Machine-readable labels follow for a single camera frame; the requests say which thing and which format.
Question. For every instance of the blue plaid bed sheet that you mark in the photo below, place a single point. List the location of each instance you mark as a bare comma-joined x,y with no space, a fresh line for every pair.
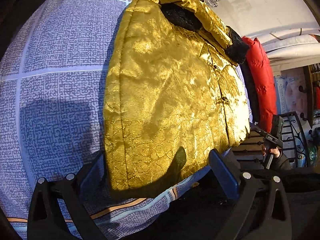
53,79

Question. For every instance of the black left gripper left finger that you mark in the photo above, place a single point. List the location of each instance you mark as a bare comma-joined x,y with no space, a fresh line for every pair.
45,219

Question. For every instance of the person right hand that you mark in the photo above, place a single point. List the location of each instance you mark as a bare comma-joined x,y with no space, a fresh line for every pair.
274,151

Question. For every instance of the gold satin padded jacket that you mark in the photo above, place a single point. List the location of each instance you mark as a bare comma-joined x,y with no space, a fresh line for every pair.
172,95

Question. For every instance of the black metal bed frame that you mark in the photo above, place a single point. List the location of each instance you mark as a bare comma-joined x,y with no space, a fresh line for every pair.
295,145

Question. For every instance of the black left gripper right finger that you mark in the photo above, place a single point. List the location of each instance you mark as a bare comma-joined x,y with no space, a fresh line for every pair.
261,208

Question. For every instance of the red puffer jacket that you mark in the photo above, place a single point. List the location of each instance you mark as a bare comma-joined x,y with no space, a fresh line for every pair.
259,67

